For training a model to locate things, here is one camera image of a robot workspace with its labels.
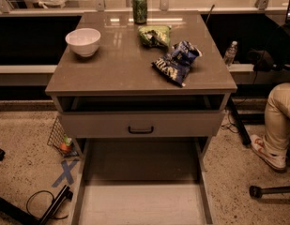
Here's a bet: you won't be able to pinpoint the grey drawer cabinet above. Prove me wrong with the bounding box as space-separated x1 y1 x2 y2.
46 11 237 155

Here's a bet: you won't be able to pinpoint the grey top drawer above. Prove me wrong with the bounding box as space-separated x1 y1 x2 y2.
59 111 224 138

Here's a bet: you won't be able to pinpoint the open grey middle drawer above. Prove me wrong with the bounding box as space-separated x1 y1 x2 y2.
69 138 217 225

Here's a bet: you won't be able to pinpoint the blue chip bag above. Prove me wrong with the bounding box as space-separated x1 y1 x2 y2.
152 40 202 87

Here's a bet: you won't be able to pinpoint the green chip bag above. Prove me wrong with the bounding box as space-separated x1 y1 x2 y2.
138 25 171 47

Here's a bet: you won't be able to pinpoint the white bowl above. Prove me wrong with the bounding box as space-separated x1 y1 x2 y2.
66 28 101 57

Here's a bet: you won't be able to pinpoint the green soda can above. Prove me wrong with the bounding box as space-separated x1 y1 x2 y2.
132 0 147 24

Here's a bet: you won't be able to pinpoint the clear water bottle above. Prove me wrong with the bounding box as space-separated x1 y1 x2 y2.
223 41 238 67

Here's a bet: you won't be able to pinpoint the black headphones bag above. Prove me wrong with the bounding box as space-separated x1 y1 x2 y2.
247 49 274 72

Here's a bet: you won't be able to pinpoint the seated person beige clothes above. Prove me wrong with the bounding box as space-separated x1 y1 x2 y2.
250 82 290 173

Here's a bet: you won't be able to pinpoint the black chair leg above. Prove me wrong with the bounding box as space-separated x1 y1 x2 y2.
249 186 290 199

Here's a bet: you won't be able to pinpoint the white red sneaker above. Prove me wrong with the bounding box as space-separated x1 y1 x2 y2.
251 135 286 172

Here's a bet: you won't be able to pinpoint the black stand leg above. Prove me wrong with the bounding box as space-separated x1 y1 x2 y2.
0 185 74 225

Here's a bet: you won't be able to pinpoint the black drawer handle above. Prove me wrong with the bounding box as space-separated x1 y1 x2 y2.
128 126 154 134

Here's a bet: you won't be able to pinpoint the wire mesh basket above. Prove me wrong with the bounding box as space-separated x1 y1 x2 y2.
47 118 78 158

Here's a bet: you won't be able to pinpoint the black cable loop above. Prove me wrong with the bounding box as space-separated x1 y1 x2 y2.
25 189 69 220

